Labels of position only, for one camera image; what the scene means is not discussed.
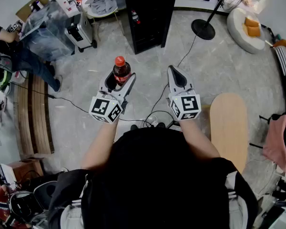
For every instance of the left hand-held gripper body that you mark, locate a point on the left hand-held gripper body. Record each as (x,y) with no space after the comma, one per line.
(101,107)

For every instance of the person's black shoe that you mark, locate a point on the person's black shoe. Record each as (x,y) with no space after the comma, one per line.
(161,125)
(134,127)

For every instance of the light wooden oval board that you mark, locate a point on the light wooden oval board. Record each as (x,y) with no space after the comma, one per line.
(228,128)

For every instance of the brown cardboard box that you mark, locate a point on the brown cardboard box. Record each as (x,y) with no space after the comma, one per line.
(26,170)

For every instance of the orange cushion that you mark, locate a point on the orange cushion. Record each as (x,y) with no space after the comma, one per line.
(254,31)
(252,22)

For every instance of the black flat box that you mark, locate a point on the black flat box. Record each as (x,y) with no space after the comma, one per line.
(175,126)

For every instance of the flat cardboard sheet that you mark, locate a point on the flat cardboard sheet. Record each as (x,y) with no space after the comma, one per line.
(25,12)

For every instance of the black mini fridge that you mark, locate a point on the black mini fridge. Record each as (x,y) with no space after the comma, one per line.
(152,13)

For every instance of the curved wooden bench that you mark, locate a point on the curved wooden bench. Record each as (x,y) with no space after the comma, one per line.
(35,116)

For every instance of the person's left forearm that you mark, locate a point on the person's left forearm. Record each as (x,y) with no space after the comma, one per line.
(97,147)

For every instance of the white chair with grey cushion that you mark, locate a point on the white chair with grey cushion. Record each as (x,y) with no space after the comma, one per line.
(101,5)

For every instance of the pink cloth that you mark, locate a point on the pink cloth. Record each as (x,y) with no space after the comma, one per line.
(276,144)

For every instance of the silver suitcase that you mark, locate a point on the silver suitcase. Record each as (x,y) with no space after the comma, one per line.
(79,32)

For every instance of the black floor fan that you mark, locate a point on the black floor fan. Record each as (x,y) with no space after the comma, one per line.
(203,29)

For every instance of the person's right forearm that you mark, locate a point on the person's right forearm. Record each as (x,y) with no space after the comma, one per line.
(197,139)

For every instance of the clear acrylic table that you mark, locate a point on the clear acrylic table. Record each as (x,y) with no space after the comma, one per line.
(47,32)

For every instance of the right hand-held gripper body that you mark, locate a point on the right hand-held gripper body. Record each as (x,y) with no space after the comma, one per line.
(187,105)

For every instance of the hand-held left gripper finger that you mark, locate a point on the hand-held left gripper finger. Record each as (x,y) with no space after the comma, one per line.
(102,81)
(128,87)

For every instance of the person's black clothing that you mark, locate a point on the person's black clothing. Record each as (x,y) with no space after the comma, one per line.
(157,175)

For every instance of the black metal rack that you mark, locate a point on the black metal rack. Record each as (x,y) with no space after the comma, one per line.
(264,117)

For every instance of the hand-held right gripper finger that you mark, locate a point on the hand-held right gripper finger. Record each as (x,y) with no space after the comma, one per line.
(184,80)
(172,82)

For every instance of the black green backpack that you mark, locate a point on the black green backpack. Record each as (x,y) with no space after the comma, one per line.
(1,76)

